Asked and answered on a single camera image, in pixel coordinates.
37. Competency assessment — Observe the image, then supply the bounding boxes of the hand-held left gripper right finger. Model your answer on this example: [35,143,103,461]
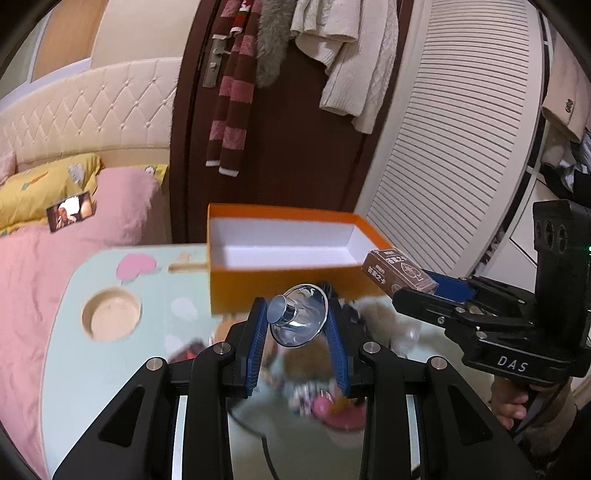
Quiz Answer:
[325,298,539,480]

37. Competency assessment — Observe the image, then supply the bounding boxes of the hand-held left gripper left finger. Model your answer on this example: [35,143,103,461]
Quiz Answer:
[52,298,271,480]

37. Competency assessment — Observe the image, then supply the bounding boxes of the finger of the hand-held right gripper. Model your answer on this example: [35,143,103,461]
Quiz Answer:
[392,286,468,328]
[433,272,491,302]

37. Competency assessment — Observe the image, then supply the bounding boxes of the brown playing card box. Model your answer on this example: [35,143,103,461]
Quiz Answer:
[361,248,439,296]

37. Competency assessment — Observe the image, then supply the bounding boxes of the silver metal funnel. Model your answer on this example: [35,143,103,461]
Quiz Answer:
[267,284,329,348]

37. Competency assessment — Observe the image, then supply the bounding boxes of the orange cardboard box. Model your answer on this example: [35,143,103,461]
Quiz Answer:
[206,203,398,317]

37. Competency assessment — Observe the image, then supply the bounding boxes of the person's right forearm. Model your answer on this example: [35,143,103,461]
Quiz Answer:
[512,385,580,462]

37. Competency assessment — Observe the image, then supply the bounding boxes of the person's right hand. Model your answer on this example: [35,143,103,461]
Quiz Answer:
[490,376,532,430]

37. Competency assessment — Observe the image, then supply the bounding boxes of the dark hanging clothes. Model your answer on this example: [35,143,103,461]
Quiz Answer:
[540,138,591,208]

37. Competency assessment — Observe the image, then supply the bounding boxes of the white louvered wardrobe door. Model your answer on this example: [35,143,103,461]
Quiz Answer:
[355,0,555,282]

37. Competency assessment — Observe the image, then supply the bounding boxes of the cartoon printed lap table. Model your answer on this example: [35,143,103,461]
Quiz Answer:
[39,242,495,480]

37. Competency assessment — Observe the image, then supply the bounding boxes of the dark brown wooden door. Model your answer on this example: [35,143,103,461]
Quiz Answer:
[171,0,416,245]

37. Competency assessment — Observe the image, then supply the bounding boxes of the pink blanket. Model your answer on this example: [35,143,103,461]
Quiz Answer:
[0,167,167,476]

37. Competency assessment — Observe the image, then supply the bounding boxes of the beige hanging towel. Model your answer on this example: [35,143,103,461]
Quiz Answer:
[540,32,591,141]

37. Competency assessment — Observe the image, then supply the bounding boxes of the smartphone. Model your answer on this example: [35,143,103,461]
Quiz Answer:
[46,191,96,233]

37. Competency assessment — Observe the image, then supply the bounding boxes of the white knitted sweater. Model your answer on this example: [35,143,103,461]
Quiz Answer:
[290,0,400,134]

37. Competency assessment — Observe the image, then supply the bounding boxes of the brown pink striped scarf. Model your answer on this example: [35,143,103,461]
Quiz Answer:
[205,0,262,178]

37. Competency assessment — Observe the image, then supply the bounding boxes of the yellow cartoon pillow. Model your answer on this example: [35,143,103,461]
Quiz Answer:
[0,154,169,236]

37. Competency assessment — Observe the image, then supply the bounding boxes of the cream tufted headboard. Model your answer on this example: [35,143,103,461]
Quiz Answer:
[0,55,185,171]

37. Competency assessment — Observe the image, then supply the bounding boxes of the grey fur collar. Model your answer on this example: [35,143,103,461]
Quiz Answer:
[256,0,296,88]

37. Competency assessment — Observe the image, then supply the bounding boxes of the window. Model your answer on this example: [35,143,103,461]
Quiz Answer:
[30,0,109,84]

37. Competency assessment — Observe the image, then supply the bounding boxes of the metal door handle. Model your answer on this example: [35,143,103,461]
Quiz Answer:
[203,37,232,88]

